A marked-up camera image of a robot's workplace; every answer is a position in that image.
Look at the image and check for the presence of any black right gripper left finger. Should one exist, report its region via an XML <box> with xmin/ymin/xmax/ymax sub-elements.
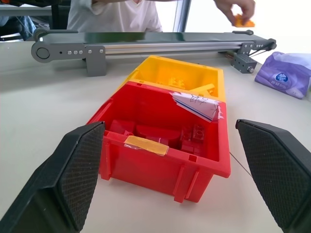
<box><xmin>0</xmin><ymin>121</ymin><xmax>106</xmax><ymax>233</ymax></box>

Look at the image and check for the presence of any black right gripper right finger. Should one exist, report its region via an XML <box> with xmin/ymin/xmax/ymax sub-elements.
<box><xmin>235</xmin><ymin>118</ymin><xmax>311</xmax><ymax>233</ymax></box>

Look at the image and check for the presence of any orange toy block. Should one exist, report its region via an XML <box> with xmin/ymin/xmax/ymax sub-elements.
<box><xmin>232</xmin><ymin>14</ymin><xmax>256</xmax><ymax>28</ymax></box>

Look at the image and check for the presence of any dark grey perforated metal block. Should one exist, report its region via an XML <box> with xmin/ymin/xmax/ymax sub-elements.
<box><xmin>230</xmin><ymin>52</ymin><xmax>258</xmax><ymax>74</ymax></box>

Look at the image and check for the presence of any grey conveyor belt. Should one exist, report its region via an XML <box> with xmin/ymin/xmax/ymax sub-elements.
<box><xmin>31</xmin><ymin>29</ymin><xmax>277</xmax><ymax>78</ymax></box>

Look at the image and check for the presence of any person's bare hand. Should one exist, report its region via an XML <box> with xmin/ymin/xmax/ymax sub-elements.
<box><xmin>213</xmin><ymin>0</ymin><xmax>256</xmax><ymax>24</ymax></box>

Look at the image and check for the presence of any yellow tape strip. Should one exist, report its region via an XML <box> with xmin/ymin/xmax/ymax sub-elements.
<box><xmin>123</xmin><ymin>135</ymin><xmax>170</xmax><ymax>156</ymax></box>

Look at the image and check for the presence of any red studded brick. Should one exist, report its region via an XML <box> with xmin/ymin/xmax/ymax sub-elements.
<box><xmin>180</xmin><ymin>124</ymin><xmax>206</xmax><ymax>145</ymax></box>

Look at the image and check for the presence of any red plastic bin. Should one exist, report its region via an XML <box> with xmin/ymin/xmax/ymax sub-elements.
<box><xmin>86</xmin><ymin>80</ymin><xmax>231</xmax><ymax>204</ymax></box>

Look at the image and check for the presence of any red rounded block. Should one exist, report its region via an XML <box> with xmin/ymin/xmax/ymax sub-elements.
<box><xmin>135</xmin><ymin>124</ymin><xmax>180</xmax><ymax>148</ymax></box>

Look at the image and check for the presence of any purple tissue pack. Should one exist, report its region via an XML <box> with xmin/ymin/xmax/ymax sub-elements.
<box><xmin>254</xmin><ymin>51</ymin><xmax>311</xmax><ymax>100</ymax></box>

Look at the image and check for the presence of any torn white paper label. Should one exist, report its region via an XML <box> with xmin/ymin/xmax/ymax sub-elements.
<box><xmin>171</xmin><ymin>92</ymin><xmax>225</xmax><ymax>123</ymax></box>

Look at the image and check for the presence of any yellow flat stick block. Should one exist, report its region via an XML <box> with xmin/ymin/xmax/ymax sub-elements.
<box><xmin>188</xmin><ymin>83</ymin><xmax>216</xmax><ymax>96</ymax></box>

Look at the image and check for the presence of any yellow studded brick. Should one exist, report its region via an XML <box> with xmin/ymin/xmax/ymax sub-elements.
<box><xmin>167</xmin><ymin>77</ymin><xmax>186</xmax><ymax>89</ymax></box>

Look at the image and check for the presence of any yellow plastic bin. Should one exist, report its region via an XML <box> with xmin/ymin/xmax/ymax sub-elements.
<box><xmin>125</xmin><ymin>55</ymin><xmax>227</xmax><ymax>103</ymax></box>

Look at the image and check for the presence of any person in white shirt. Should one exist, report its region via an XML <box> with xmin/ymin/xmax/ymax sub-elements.
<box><xmin>67</xmin><ymin>0</ymin><xmax>163</xmax><ymax>33</ymax></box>

